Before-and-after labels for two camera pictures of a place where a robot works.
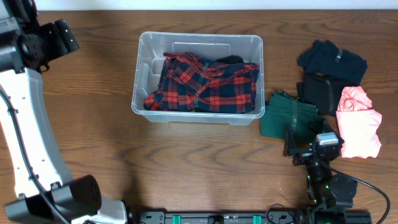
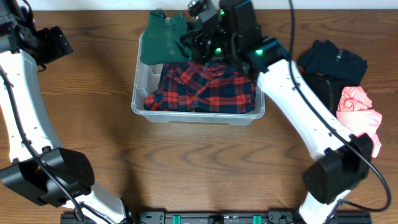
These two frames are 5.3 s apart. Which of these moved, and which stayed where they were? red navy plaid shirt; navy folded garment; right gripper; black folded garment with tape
Moved: right gripper
Stayed: red navy plaid shirt; navy folded garment; black folded garment with tape
